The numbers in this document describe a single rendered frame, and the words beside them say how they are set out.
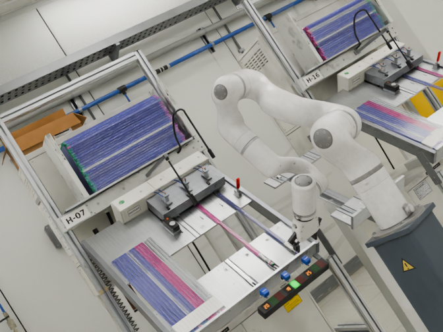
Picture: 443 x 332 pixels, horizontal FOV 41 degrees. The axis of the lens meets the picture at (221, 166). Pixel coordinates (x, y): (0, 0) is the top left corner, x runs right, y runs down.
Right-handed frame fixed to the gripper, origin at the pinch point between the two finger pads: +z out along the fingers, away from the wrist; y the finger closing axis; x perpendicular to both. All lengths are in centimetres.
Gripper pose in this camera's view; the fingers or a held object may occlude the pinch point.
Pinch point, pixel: (305, 242)
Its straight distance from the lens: 225.4
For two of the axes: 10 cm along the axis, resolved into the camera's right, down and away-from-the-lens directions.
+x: -6.3, -4.4, 6.4
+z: 1.1, 7.6, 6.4
